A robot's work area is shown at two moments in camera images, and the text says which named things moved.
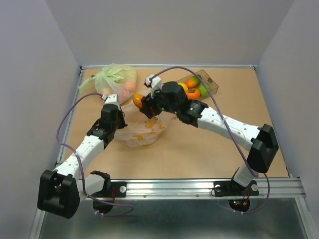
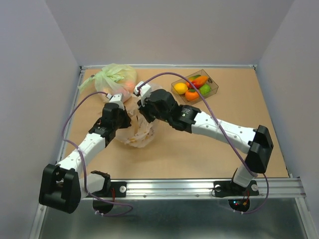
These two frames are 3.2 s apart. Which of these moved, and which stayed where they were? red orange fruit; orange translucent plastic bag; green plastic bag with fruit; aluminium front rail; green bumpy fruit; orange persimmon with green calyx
Moved: orange translucent plastic bag; red orange fruit
Stayed: green plastic bag with fruit; orange persimmon with green calyx; aluminium front rail; green bumpy fruit
